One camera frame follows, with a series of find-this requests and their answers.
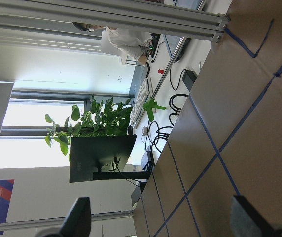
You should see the green handled reacher grabber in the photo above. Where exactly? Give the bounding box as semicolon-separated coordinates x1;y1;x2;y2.
143;37;187;122

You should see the aluminium frame post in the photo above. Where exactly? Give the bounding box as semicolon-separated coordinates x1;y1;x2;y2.
0;0;229;42

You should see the person in white hoodie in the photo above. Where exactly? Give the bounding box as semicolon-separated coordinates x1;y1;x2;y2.
73;22;152;65

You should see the black power adapter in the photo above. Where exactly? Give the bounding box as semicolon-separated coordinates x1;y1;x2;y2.
182;69;197;91

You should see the black computer monitor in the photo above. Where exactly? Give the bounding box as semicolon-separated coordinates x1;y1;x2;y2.
69;135;150;183

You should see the green potted plant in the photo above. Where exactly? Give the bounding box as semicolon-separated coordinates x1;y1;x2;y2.
44;97;133;159

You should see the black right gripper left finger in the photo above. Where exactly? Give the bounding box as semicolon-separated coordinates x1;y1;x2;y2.
56;197;92;237

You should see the white keyboard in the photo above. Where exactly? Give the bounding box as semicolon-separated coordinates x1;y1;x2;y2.
130;77;153;129

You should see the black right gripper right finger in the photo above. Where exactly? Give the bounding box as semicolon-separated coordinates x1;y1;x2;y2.
230;195;282;237

